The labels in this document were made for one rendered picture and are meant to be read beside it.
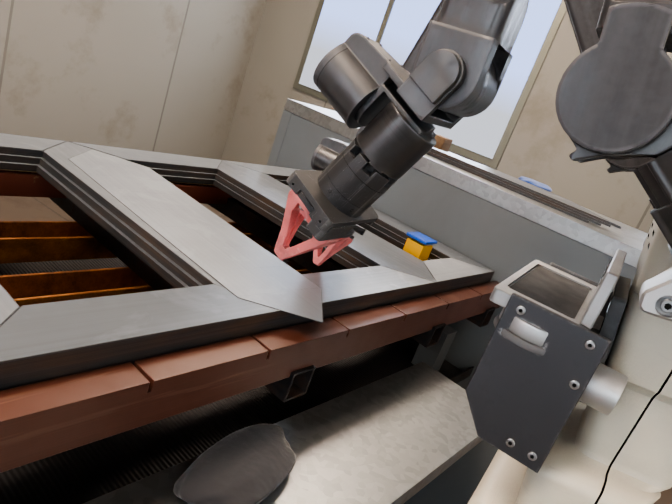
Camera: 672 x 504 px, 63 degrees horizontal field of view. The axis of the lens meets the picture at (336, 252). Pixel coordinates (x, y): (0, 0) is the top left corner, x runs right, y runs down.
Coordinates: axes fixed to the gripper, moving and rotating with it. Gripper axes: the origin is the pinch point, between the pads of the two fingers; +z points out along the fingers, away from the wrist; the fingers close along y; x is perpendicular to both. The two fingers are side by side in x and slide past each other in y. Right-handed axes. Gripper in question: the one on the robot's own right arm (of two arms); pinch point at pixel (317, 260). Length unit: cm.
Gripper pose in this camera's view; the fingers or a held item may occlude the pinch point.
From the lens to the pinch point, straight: 101.3
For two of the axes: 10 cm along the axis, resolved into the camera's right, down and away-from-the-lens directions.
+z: -4.7, 8.8, 1.0
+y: -5.0, -1.7, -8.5
